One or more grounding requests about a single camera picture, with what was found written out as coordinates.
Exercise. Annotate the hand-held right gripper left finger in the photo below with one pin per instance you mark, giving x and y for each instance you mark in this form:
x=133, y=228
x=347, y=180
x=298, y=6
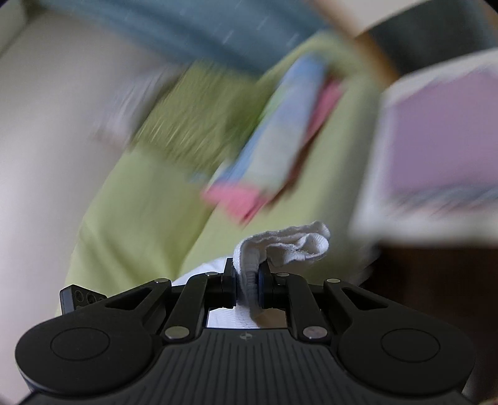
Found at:
x=229, y=284

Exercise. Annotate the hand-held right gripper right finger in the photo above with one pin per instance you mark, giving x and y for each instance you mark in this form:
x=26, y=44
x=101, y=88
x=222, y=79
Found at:
x=262, y=286

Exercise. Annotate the white shirt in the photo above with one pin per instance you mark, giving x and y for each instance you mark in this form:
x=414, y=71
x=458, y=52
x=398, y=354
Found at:
x=303, y=241

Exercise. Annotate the pink knit cloth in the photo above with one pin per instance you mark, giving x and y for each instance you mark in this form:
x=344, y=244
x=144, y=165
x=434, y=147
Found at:
x=241, y=198

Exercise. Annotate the green covered sofa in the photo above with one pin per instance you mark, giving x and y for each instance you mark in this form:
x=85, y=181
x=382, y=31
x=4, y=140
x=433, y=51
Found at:
x=136, y=202

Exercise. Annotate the light blue cloth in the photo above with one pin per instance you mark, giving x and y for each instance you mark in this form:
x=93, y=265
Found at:
x=284, y=128

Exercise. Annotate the green patterned pillow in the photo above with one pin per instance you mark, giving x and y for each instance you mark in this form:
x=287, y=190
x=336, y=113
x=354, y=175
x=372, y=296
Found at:
x=194, y=117

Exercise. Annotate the white patterned cloth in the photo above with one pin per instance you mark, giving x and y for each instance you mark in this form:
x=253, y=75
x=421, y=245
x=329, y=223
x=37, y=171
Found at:
x=132, y=105

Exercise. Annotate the white and purple box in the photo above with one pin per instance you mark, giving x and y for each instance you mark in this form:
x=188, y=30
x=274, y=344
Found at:
x=439, y=148

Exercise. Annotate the blue curtain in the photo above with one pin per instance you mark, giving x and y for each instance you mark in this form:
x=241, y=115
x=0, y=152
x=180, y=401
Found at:
x=186, y=27

